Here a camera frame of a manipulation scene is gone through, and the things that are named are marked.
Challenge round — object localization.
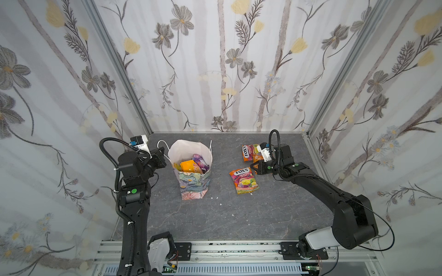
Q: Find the red Fox's candy bag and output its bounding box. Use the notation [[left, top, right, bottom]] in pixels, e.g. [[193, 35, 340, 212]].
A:
[[242, 144, 259, 162]]

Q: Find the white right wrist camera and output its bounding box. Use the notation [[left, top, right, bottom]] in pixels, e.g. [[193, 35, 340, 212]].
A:
[[257, 143, 273, 162]]

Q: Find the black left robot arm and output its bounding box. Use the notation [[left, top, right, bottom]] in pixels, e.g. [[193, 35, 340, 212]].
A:
[[99, 138, 166, 276]]

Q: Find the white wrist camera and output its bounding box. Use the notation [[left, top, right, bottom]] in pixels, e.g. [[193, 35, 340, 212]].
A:
[[257, 143, 273, 162], [130, 135, 151, 157]]

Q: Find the pink-yellow Fox's candy bag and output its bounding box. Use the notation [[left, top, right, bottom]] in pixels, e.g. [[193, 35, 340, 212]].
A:
[[229, 167, 260, 194]]

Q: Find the orange Fox's candy bag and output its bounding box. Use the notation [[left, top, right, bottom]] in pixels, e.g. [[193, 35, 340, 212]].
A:
[[173, 163, 182, 171]]

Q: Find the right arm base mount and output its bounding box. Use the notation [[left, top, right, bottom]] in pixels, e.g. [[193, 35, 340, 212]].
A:
[[278, 227, 340, 261]]

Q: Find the orange corn chips bag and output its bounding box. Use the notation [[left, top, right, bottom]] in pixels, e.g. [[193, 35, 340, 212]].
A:
[[253, 153, 264, 163]]

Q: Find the yellow mango gummy bag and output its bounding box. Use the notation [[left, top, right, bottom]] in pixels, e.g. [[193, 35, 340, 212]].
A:
[[180, 160, 202, 174]]

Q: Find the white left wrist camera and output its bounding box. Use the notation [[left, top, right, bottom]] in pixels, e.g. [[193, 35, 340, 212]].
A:
[[130, 135, 151, 157]]

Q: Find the floral white paper bag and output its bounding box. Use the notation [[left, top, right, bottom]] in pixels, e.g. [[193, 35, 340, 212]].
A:
[[157, 140, 213, 200]]

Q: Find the purple Fox's candy bag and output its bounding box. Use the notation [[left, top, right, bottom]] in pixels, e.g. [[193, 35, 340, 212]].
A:
[[192, 154, 209, 174]]

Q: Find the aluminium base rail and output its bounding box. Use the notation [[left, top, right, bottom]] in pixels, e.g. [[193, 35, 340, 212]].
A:
[[90, 220, 384, 276]]

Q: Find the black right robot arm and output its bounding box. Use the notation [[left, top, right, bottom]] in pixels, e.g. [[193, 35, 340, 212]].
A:
[[251, 129, 379, 257]]

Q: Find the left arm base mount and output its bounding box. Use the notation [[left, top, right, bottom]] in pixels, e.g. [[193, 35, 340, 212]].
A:
[[147, 231, 192, 271]]

